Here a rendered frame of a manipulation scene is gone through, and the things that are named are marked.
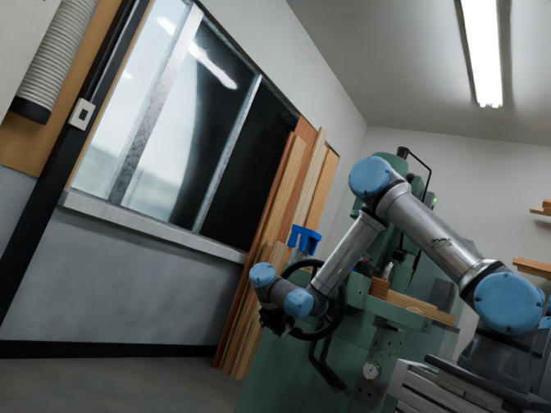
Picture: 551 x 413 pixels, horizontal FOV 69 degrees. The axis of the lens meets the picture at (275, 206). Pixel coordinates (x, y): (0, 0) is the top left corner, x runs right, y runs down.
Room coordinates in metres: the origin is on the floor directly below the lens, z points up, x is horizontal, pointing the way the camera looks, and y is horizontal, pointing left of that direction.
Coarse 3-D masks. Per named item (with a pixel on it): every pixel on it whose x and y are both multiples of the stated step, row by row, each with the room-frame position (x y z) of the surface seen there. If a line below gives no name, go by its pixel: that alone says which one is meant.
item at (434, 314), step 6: (390, 294) 1.64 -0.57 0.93; (390, 300) 1.63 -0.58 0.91; (396, 300) 1.62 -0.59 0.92; (402, 300) 1.61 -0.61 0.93; (408, 300) 1.60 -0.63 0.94; (402, 306) 1.61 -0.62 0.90; (414, 306) 1.58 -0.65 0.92; (420, 306) 1.57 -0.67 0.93; (426, 306) 1.56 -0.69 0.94; (426, 312) 1.56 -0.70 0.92; (432, 312) 1.55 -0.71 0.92; (438, 312) 1.54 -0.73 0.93; (444, 312) 1.52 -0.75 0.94; (432, 318) 1.54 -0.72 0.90; (438, 318) 1.53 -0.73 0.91; (444, 318) 1.52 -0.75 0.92; (450, 318) 1.51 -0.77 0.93; (450, 324) 1.51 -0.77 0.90
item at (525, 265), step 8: (544, 200) 2.86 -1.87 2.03; (536, 208) 3.15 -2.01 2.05; (544, 208) 2.96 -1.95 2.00; (512, 264) 3.03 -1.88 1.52; (520, 264) 2.93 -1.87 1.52; (528, 264) 2.89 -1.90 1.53; (536, 264) 2.86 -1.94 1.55; (544, 264) 2.93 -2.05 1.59; (528, 272) 3.01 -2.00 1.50; (536, 272) 2.90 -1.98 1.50; (544, 272) 2.87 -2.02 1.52
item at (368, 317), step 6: (294, 282) 1.69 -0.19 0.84; (330, 300) 1.60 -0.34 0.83; (330, 306) 1.59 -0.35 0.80; (348, 306) 1.56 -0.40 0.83; (348, 312) 1.55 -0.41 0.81; (354, 312) 1.54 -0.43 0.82; (360, 312) 1.53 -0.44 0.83; (366, 312) 1.52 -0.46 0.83; (360, 318) 1.53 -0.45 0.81; (366, 318) 1.52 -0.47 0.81; (372, 318) 1.50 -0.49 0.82; (378, 318) 1.55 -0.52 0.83; (384, 318) 1.62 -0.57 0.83; (372, 324) 1.51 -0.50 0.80; (378, 324) 1.58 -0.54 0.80; (384, 324) 1.65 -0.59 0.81
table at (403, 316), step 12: (288, 264) 1.73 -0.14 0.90; (300, 276) 1.68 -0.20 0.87; (348, 300) 1.47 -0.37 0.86; (360, 300) 1.48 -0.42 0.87; (372, 300) 1.52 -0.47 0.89; (372, 312) 1.51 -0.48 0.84; (384, 312) 1.49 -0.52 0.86; (396, 312) 1.46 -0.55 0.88; (408, 312) 1.44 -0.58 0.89; (408, 324) 1.44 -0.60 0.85; (420, 324) 1.42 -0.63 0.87
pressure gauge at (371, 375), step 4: (364, 364) 1.43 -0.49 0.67; (368, 364) 1.42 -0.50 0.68; (372, 364) 1.42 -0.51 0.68; (376, 364) 1.41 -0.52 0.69; (364, 368) 1.43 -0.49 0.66; (368, 368) 1.42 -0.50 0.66; (372, 368) 1.41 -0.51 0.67; (376, 368) 1.41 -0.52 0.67; (380, 368) 1.42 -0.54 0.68; (364, 372) 1.43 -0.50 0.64; (368, 372) 1.42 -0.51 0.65; (372, 372) 1.41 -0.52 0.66; (376, 372) 1.41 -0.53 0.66; (380, 372) 1.42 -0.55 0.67; (364, 376) 1.42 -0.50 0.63; (368, 376) 1.42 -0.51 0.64; (372, 376) 1.41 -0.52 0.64; (376, 376) 1.40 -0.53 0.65; (368, 380) 1.43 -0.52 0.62
